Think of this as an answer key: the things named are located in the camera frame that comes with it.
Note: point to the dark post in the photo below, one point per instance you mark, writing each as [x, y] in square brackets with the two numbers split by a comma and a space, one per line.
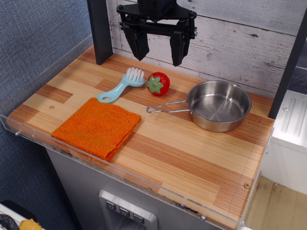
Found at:
[290, 67]
[99, 21]

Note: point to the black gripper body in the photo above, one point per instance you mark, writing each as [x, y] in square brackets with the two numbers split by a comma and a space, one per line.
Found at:
[158, 17]

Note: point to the red toy strawberry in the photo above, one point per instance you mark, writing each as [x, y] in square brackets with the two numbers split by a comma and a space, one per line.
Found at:
[158, 83]

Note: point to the grey toy fridge cabinet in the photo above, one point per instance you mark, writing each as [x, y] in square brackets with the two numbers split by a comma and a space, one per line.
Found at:
[185, 192]

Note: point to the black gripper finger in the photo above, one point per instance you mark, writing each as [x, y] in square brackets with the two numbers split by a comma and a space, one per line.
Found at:
[138, 42]
[179, 42]

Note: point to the dark right post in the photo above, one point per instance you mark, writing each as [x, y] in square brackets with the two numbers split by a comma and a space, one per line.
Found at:
[290, 67]

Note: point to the light blue dish brush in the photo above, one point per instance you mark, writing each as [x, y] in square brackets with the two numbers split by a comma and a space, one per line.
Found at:
[133, 77]

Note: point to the orange knitted cloth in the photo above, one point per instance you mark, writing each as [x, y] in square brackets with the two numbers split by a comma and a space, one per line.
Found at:
[98, 128]

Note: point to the silver dispenser panel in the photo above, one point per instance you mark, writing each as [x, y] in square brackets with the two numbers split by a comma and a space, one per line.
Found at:
[121, 214]

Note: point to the dark left post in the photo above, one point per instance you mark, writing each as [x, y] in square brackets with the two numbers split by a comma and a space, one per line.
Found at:
[99, 21]

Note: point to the stainless steel pot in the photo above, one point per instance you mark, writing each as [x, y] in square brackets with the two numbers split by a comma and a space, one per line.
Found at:
[214, 105]

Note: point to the white sink unit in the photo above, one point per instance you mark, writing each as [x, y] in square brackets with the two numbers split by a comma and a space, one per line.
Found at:
[285, 158]

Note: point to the clear acrylic guard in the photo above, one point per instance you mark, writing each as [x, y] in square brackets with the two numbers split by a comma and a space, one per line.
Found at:
[59, 75]

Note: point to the yellow object at corner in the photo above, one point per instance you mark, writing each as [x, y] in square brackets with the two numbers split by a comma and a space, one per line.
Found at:
[29, 224]

